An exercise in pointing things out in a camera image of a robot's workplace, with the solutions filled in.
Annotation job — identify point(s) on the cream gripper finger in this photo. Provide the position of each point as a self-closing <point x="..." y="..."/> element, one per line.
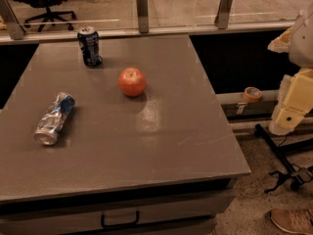
<point x="295" y="101"/>
<point x="281" y="44"/>

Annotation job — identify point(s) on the blue pepsi can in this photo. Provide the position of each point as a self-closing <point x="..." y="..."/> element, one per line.
<point x="88" y="39"/>

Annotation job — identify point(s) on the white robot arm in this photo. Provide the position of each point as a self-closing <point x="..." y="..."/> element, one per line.
<point x="301" y="42"/>

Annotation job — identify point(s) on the crushed redbull can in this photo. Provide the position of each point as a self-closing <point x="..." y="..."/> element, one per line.
<point x="51" y="124"/>

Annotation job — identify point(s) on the orange tape roll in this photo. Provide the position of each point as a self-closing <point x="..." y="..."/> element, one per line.
<point x="252" y="94"/>

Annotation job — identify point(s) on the black stand base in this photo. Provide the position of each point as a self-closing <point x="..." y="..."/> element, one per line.
<point x="298" y="175"/>

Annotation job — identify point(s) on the red apple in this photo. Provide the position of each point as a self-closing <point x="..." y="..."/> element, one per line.
<point x="132" y="82"/>

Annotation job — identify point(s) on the right metal glass bracket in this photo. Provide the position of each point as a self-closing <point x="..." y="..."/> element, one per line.
<point x="223" y="14"/>

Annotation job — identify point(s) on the metal glass bracket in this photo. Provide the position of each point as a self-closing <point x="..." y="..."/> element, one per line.
<point x="15" y="30"/>
<point x="223" y="14"/>
<point x="142" y="15"/>

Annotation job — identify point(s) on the middle metal glass bracket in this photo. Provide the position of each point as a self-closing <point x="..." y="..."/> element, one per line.
<point x="142" y="15"/>

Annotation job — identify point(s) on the black drawer handle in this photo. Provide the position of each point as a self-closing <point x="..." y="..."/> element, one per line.
<point x="119" y="219"/>

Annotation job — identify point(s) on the left metal glass bracket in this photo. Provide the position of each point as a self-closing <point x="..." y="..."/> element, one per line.
<point x="15" y="30"/>

